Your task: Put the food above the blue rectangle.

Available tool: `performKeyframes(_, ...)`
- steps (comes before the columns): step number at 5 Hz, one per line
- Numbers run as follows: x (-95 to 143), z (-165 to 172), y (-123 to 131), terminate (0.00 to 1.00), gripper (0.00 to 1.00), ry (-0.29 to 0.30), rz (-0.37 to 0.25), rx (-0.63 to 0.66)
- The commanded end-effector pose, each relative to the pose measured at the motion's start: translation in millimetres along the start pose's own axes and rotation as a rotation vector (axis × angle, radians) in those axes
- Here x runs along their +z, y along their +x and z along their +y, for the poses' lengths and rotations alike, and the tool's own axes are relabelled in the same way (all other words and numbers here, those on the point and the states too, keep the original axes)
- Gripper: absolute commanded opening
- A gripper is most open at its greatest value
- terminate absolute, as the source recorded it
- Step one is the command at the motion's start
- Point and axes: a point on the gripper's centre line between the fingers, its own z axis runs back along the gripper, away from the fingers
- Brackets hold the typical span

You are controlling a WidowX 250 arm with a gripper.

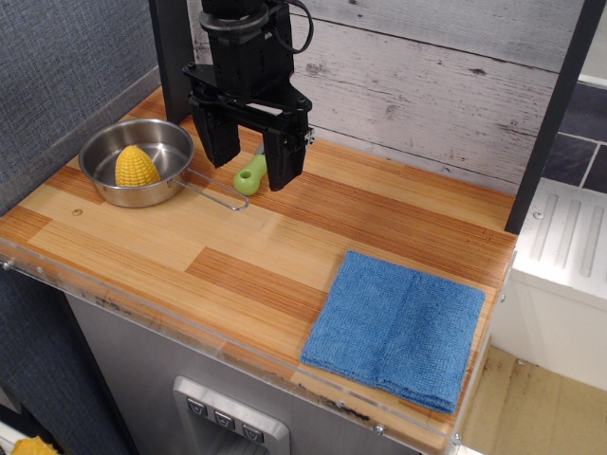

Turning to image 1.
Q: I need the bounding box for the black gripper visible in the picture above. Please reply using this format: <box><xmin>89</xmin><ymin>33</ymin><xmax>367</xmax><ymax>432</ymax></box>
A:
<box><xmin>183</xmin><ymin>7</ymin><xmax>313</xmax><ymax>191</ymax></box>

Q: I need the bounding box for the yellow toy corn cob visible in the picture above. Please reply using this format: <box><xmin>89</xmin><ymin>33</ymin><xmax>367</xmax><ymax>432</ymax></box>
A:
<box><xmin>115</xmin><ymin>145</ymin><xmax>161</xmax><ymax>188</ymax></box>

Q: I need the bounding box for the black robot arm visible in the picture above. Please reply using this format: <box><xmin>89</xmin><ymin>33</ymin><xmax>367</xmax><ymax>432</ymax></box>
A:
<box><xmin>183</xmin><ymin>1</ymin><xmax>312</xmax><ymax>191</ymax></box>

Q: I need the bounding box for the stainless steel pot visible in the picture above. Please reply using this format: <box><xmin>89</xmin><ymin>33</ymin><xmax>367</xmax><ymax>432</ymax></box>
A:
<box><xmin>79</xmin><ymin>118</ymin><xmax>248</xmax><ymax>211</ymax></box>

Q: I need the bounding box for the clear acrylic edge guard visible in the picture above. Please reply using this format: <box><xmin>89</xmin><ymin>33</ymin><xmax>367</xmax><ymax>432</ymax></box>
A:
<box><xmin>1</xmin><ymin>240</ymin><xmax>463</xmax><ymax>454</ymax></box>

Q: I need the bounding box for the blue folded cloth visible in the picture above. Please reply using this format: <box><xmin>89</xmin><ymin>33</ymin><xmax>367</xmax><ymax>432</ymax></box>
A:
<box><xmin>301</xmin><ymin>251</ymin><xmax>486</xmax><ymax>414</ymax></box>

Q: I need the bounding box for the silver dispenser button panel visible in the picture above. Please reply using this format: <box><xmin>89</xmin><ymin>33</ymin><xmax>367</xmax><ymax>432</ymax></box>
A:
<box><xmin>173</xmin><ymin>375</ymin><xmax>291</xmax><ymax>454</ymax></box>

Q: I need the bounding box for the white ribbed cabinet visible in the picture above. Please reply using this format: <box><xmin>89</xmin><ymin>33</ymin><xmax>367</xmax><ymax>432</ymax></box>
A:
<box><xmin>491</xmin><ymin>179</ymin><xmax>606</xmax><ymax>389</ymax></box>

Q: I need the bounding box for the yellow toy on floor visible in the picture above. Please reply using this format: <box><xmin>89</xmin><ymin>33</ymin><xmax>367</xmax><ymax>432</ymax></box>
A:
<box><xmin>11</xmin><ymin>437</ymin><xmax>59</xmax><ymax>455</ymax></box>

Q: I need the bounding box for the green handled grey spatula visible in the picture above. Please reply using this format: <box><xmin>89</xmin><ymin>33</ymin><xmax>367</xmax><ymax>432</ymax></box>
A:
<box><xmin>232</xmin><ymin>144</ymin><xmax>267</xmax><ymax>196</ymax></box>

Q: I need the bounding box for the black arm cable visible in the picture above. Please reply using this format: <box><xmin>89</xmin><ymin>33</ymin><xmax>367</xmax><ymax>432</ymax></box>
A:
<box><xmin>265</xmin><ymin>0</ymin><xmax>315</xmax><ymax>54</ymax></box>

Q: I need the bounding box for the left black frame post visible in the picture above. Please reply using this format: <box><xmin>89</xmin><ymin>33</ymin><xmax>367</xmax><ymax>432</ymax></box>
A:
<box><xmin>148</xmin><ymin>0</ymin><xmax>194</xmax><ymax>124</ymax></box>

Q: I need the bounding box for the black frame post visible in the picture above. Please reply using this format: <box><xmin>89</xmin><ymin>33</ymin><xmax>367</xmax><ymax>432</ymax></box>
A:
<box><xmin>148</xmin><ymin>0</ymin><xmax>194</xmax><ymax>124</ymax></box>
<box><xmin>505</xmin><ymin>0</ymin><xmax>606</xmax><ymax>234</ymax></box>

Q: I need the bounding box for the right black frame post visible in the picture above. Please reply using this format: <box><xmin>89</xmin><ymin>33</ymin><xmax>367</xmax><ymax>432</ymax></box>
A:
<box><xmin>505</xmin><ymin>0</ymin><xmax>606</xmax><ymax>234</ymax></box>

